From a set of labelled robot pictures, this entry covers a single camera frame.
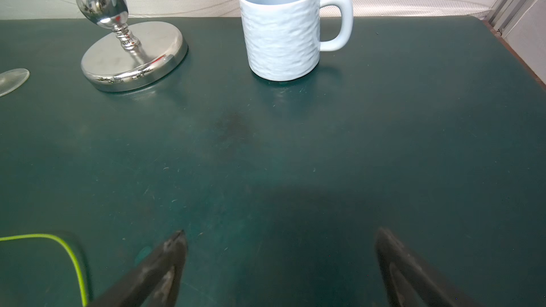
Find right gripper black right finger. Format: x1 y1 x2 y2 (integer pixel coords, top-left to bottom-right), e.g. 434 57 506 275
375 227 480 306

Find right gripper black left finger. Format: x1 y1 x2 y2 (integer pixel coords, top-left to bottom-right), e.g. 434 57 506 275
89 230 188 306

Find yellow-green earphone cable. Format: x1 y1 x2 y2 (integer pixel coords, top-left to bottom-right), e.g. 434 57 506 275
0 233 90 307

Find chrome glass holder stand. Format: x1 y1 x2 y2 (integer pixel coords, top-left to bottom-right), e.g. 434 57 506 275
76 0 189 92

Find clear wine glass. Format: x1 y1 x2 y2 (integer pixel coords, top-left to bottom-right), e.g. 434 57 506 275
0 68 30 97

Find light blue ceramic mug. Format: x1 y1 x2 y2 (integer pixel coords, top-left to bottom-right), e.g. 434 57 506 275
239 0 353 82

